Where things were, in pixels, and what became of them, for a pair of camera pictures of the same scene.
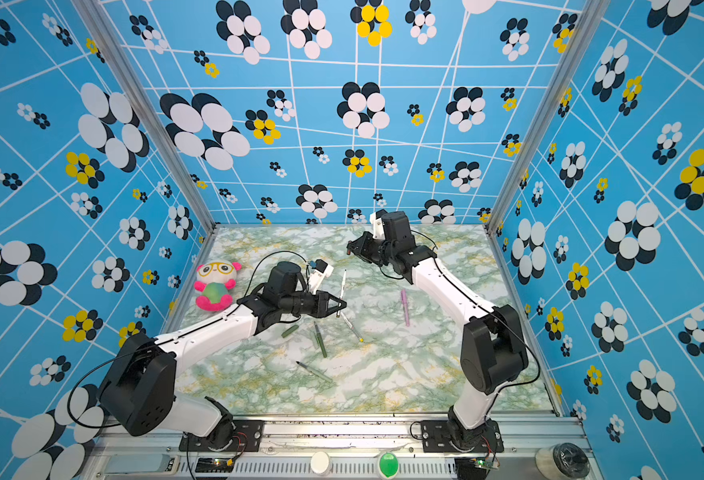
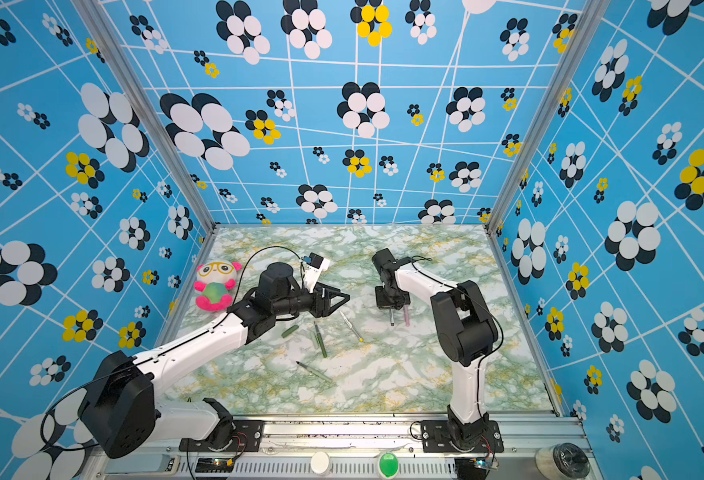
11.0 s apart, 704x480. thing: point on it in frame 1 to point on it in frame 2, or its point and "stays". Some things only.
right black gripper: x=364 y=253 to x=380 y=301
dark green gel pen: x=315 y=371 stays
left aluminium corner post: x=105 y=30 stays
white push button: x=320 y=463 stays
